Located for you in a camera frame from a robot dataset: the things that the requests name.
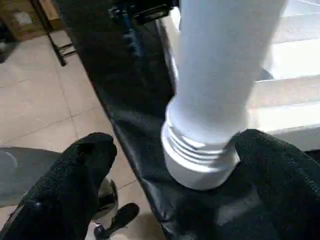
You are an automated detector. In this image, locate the black mat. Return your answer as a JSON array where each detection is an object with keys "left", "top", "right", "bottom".
[{"left": 57, "top": 0, "right": 320, "bottom": 240}]

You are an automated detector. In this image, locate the white plastic table leg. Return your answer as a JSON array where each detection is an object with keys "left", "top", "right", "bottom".
[{"left": 161, "top": 0, "right": 287, "bottom": 173}]

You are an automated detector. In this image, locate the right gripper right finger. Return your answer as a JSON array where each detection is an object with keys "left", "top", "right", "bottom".
[{"left": 233, "top": 128, "right": 320, "bottom": 240}]

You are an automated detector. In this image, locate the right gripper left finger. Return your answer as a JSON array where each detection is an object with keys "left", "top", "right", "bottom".
[{"left": 0, "top": 132, "right": 118, "bottom": 240}]

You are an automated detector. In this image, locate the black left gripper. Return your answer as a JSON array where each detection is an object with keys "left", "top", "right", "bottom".
[{"left": 107, "top": 0, "right": 176, "bottom": 24}]

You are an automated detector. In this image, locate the black thin rod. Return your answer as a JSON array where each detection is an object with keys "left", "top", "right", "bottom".
[{"left": 29, "top": 0, "right": 76, "bottom": 67}]

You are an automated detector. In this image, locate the white plastic table top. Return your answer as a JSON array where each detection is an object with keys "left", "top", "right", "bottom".
[{"left": 154, "top": 0, "right": 320, "bottom": 192}]

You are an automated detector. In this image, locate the black chrome caster base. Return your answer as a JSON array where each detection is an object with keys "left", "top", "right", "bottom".
[{"left": 93, "top": 178, "right": 140, "bottom": 240}]

